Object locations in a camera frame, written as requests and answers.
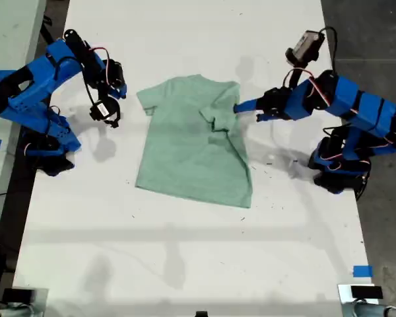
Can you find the grey metal plate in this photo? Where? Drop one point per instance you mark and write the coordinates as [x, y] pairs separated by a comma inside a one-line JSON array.
[[39, 302], [344, 294]]

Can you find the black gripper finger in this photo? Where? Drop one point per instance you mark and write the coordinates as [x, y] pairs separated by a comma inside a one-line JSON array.
[[267, 117]]

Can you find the pale green T-shirt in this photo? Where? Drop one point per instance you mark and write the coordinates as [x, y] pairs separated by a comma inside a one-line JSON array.
[[184, 152]]

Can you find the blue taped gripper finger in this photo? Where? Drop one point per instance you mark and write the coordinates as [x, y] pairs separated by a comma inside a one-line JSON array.
[[119, 93], [250, 105]]

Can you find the black stand leg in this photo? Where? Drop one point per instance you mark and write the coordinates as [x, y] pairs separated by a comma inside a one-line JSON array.
[[49, 33]]

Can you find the black camera box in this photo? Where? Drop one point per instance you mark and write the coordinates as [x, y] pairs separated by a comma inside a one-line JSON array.
[[102, 110], [305, 44]]

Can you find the square blue tape piece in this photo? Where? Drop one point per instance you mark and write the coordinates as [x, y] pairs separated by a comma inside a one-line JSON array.
[[363, 271]]

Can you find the long blue tape strip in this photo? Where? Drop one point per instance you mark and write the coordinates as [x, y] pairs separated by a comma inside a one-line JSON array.
[[0, 75]]

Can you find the black camera stalk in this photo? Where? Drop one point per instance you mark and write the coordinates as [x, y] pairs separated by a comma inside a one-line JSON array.
[[297, 74], [103, 95]]

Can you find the pale side table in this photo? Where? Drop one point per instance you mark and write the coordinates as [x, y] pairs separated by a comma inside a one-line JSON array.
[[6, 39]]

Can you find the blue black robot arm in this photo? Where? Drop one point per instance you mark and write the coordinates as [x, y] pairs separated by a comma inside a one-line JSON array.
[[363, 109], [29, 95]]

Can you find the small black box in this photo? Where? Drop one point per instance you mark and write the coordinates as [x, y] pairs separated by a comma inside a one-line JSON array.
[[18, 294], [366, 292]]

